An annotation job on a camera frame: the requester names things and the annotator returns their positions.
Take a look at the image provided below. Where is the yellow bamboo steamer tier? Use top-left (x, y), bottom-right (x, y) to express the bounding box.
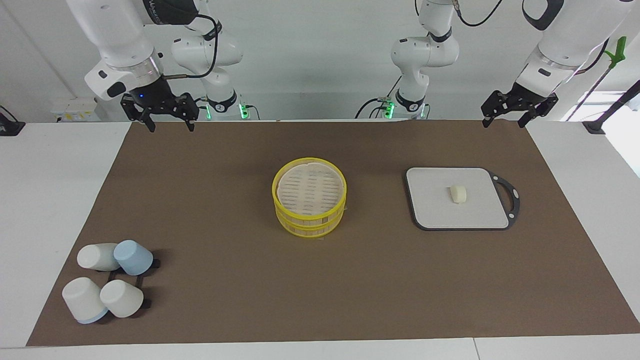
top-left (272, 157), bottom-right (348, 224)

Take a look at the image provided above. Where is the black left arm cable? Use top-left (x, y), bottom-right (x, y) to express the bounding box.
top-left (414, 0), bottom-right (504, 27)

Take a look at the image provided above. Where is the white wall socket box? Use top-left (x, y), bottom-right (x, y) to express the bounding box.
top-left (50, 97), bottom-right (108, 122)

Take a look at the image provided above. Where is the black table clamp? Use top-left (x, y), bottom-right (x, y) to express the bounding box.
top-left (0, 106), bottom-right (26, 137)

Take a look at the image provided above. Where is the white steamer liner cloth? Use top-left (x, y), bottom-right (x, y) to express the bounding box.
top-left (277, 161), bottom-right (344, 215)

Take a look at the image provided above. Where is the white cup with blue rim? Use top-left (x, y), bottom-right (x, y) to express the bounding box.
top-left (62, 277), bottom-right (109, 324)

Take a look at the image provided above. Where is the black left base cable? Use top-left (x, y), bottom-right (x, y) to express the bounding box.
top-left (355, 75), bottom-right (403, 120)

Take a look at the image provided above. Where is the white cutting board grey rim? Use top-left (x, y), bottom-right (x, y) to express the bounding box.
top-left (404, 167), bottom-right (521, 231)

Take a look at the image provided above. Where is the green tipped pole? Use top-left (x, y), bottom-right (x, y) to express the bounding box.
top-left (565, 36), bottom-right (628, 121)

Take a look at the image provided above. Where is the brown table mat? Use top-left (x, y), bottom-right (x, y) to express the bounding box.
top-left (26, 120), bottom-right (640, 347)

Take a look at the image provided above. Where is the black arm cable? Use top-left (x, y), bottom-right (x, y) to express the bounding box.
top-left (414, 0), bottom-right (504, 27)
top-left (164, 14), bottom-right (221, 81)

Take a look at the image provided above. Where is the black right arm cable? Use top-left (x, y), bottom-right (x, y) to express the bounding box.
top-left (164, 14), bottom-right (221, 81)

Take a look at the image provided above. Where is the black cup rack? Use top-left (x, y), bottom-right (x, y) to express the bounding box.
top-left (107, 257), bottom-right (161, 311)

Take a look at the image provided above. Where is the white plastic cup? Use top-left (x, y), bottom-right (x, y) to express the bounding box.
top-left (77, 243), bottom-right (121, 272)
top-left (99, 279), bottom-right (145, 318)

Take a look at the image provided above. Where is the yellow bamboo steamer base basket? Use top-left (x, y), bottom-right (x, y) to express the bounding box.
top-left (274, 200), bottom-right (347, 239)

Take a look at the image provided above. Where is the light blue plastic cup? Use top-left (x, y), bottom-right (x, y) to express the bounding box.
top-left (113, 240), bottom-right (154, 276)

